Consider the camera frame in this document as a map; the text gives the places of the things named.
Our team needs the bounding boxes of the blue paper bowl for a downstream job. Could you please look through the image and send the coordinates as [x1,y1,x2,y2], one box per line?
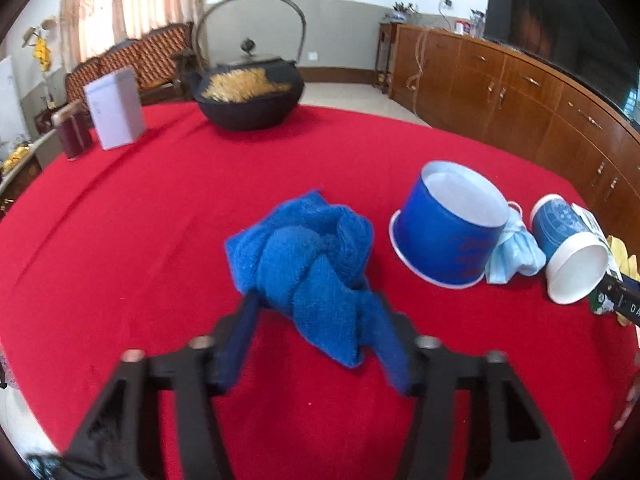
[389,161,511,289]

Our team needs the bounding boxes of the dark red canister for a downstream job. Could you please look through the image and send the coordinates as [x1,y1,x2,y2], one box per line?
[51,100,94,162]

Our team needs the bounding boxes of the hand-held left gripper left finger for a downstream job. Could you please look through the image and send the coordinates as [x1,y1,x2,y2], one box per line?
[65,292,263,480]

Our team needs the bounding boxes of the black television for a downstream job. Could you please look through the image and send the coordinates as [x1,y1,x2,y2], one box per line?
[482,0,640,128]

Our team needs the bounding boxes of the black iron kettle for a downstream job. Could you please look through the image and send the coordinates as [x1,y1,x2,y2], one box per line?
[180,0,307,132]

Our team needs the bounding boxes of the small potted plant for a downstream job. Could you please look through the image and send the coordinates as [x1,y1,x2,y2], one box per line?
[384,1,420,24]

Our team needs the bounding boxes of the yellow cloth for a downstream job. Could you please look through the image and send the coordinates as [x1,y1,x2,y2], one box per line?
[607,234,640,328]

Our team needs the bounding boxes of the red tablecloth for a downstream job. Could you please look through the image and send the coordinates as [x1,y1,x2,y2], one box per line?
[0,101,640,480]

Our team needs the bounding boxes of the wooden sofa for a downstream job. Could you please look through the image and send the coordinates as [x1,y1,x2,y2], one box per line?
[64,21,201,108]

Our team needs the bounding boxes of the beige patterned curtain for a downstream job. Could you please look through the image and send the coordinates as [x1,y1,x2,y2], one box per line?
[59,0,206,63]

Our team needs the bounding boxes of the green and white box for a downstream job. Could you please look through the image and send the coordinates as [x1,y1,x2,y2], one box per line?
[570,203,626,316]

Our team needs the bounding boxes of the white board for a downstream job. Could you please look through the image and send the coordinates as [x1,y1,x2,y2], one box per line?
[0,55,26,146]

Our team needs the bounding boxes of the blue face mask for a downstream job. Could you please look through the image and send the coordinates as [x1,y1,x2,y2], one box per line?
[485,201,547,285]

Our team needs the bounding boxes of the dark wooden side cabinet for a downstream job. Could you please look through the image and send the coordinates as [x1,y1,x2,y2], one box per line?
[0,142,43,213]

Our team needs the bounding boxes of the person's right hand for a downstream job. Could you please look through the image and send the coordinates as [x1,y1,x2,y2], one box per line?
[614,352,640,431]

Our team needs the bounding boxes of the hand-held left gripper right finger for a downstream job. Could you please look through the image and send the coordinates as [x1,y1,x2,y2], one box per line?
[367,290,573,480]

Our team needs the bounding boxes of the white tin box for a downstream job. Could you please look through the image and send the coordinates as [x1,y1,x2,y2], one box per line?
[83,66,147,151]

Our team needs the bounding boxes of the long wooden cabinet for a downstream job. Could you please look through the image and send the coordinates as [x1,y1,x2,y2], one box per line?
[389,24,640,248]

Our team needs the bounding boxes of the blue towel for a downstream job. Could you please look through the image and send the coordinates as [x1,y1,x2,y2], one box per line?
[224,189,376,368]

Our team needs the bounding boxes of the white cord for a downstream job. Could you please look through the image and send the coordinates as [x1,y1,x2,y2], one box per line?
[406,27,431,91]

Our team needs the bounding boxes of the blue patterned paper cup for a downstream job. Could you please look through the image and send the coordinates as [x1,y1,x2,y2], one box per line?
[530,194,611,305]

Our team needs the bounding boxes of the yellow artificial flowers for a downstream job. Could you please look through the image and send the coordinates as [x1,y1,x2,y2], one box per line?
[22,25,56,73]

